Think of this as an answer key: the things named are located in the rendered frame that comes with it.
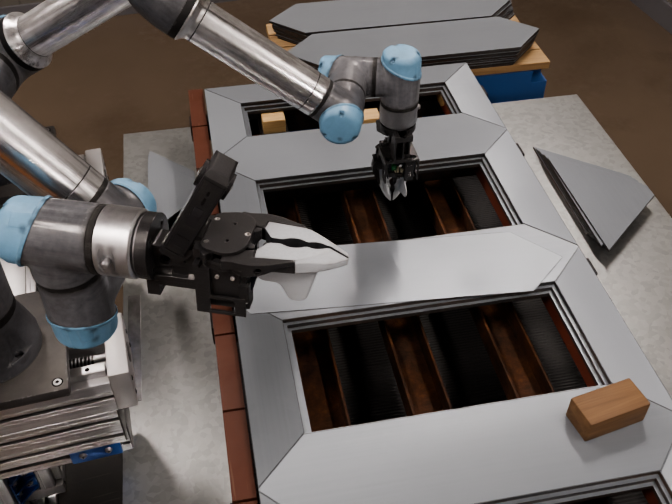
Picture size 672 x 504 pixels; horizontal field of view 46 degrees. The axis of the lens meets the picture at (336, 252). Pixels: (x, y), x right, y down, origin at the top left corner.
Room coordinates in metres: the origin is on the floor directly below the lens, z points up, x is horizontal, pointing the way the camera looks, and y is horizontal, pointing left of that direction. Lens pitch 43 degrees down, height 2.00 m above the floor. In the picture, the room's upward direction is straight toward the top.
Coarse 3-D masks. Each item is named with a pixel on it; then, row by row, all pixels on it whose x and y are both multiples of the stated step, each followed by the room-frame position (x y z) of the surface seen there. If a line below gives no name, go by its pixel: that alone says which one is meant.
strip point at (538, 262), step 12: (516, 240) 1.26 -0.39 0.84; (528, 240) 1.26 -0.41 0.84; (528, 252) 1.23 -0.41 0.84; (540, 252) 1.23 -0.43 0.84; (552, 252) 1.23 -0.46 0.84; (528, 264) 1.19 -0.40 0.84; (540, 264) 1.19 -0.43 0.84; (552, 264) 1.19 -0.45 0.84; (528, 276) 1.15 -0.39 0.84; (540, 276) 1.15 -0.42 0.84
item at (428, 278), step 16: (400, 240) 1.26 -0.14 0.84; (416, 240) 1.26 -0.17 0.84; (432, 240) 1.26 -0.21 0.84; (416, 256) 1.21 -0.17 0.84; (432, 256) 1.21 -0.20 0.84; (416, 272) 1.17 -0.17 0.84; (432, 272) 1.17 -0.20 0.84; (416, 288) 1.12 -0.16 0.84; (432, 288) 1.12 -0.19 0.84; (448, 288) 1.12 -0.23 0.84
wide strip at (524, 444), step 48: (336, 432) 0.78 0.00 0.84; (384, 432) 0.78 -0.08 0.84; (432, 432) 0.78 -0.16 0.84; (480, 432) 0.78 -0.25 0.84; (528, 432) 0.78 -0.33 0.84; (576, 432) 0.78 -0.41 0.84; (624, 432) 0.78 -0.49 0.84; (288, 480) 0.69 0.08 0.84; (336, 480) 0.69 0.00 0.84; (384, 480) 0.69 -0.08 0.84; (432, 480) 0.69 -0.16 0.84; (480, 480) 0.69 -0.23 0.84; (528, 480) 0.69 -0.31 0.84; (576, 480) 0.69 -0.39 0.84
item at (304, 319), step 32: (448, 96) 1.85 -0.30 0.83; (448, 160) 1.56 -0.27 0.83; (480, 160) 1.57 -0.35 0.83; (512, 224) 1.34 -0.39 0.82; (544, 288) 1.13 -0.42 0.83; (288, 320) 1.04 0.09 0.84; (320, 320) 1.04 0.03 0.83; (352, 320) 1.05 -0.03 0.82; (576, 320) 1.03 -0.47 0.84; (608, 480) 0.69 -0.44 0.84; (640, 480) 0.69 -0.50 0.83
